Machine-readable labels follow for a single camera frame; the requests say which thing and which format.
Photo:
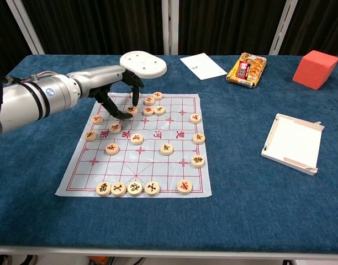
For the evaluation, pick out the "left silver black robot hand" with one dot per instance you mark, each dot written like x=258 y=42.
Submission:
x=100 y=78

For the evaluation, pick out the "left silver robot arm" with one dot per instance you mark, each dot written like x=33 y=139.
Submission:
x=33 y=99

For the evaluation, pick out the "plastic chinese chess board sheet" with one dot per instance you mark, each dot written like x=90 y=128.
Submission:
x=158 y=165

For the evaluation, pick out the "white oval plastic base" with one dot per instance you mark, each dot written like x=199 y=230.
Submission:
x=145 y=64

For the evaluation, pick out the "dark pleated curtain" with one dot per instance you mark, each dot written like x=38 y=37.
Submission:
x=102 y=27

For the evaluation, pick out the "white paper sheet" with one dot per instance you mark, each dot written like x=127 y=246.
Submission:
x=203 y=66

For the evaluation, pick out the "yellow snack packet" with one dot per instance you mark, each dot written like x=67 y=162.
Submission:
x=247 y=70

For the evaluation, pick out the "orange object under table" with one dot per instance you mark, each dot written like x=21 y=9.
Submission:
x=98 y=260

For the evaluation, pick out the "blue velvet tablecloth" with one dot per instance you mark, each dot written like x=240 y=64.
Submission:
x=240 y=198

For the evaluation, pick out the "white plastic tray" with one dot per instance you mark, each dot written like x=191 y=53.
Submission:
x=291 y=143

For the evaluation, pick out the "red foam block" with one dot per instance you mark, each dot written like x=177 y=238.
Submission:
x=312 y=71

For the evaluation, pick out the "white upright frame post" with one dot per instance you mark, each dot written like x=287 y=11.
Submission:
x=165 y=27
x=175 y=27

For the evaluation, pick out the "white slanted frame post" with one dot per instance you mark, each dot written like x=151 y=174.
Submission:
x=25 y=27

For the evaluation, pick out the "white slotted frame post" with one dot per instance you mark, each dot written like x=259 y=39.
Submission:
x=283 y=27

